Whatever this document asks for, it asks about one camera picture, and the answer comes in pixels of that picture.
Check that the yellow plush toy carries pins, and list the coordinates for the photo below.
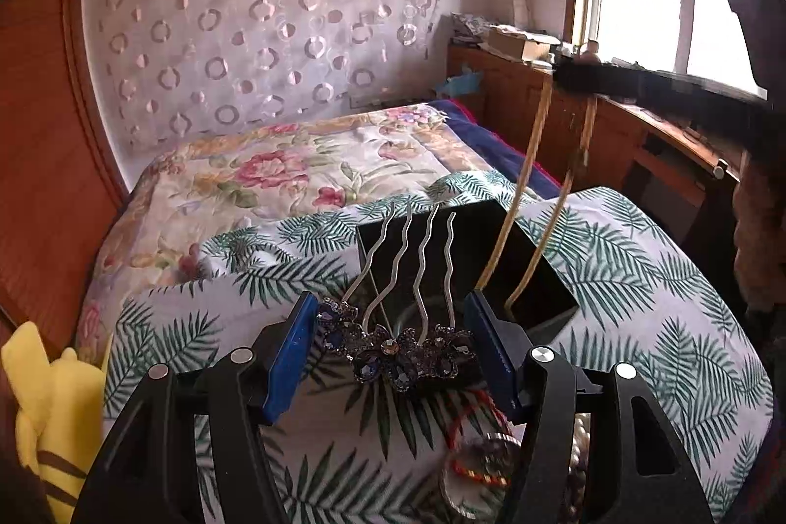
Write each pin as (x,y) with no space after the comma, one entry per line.
(52,413)

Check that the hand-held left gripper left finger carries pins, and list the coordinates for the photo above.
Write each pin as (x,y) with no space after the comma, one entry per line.
(287,361)

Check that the floral quilt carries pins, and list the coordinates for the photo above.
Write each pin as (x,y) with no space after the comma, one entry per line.
(245,180)

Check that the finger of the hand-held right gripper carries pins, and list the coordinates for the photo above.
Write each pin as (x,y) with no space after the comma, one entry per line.
(620,82)

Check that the wooden desk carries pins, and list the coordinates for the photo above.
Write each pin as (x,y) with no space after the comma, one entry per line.
(509,94)

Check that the black jewelry box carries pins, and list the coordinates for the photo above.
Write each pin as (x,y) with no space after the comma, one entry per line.
(540,278)

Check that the blue paper item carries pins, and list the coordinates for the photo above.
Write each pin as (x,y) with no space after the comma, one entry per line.
(463,85)

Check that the dark blue blanket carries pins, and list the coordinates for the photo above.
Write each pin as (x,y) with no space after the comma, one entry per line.
(491,143)

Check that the palm leaf printed cloth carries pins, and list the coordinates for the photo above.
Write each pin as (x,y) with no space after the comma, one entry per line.
(645,303)

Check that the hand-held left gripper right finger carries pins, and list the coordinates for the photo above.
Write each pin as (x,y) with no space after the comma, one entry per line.
(491,355)

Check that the jeweled flower hair comb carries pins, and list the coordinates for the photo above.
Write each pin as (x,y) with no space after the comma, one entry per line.
(399,352)

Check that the silver bangle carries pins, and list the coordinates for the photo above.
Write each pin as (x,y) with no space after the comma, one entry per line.
(473,490)

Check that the cardboard box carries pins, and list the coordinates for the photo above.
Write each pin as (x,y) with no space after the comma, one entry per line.
(522,42)

